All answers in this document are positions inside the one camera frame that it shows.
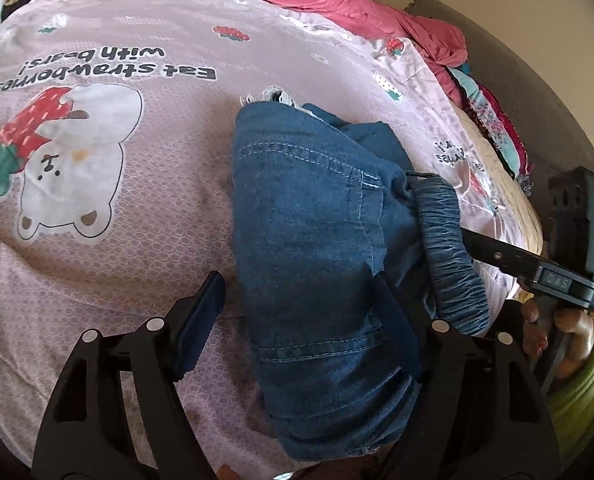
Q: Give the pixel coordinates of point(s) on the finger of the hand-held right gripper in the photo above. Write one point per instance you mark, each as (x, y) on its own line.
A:
(497, 251)

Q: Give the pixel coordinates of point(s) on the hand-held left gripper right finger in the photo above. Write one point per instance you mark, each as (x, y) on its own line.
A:
(397, 327)

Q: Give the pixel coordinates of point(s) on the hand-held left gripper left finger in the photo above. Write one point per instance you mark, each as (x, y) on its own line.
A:
(202, 322)

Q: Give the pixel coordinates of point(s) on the blue denim jeans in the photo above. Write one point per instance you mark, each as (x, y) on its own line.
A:
(317, 240)

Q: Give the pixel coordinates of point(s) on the person's green sleeved right forearm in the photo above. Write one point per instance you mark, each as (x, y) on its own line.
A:
(582, 400)

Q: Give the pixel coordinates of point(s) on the person's right hand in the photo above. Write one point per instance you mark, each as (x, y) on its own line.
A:
(569, 330)

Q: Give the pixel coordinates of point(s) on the tan mattress cover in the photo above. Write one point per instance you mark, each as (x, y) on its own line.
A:
(514, 200)

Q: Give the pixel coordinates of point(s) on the pile of colourful clothes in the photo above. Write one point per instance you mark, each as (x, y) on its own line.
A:
(492, 120)

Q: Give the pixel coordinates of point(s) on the pink strawberry bear printed bedsheet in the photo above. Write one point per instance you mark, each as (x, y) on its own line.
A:
(152, 160)

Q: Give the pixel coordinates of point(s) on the grey padded headboard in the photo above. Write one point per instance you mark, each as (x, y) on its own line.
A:
(517, 60)

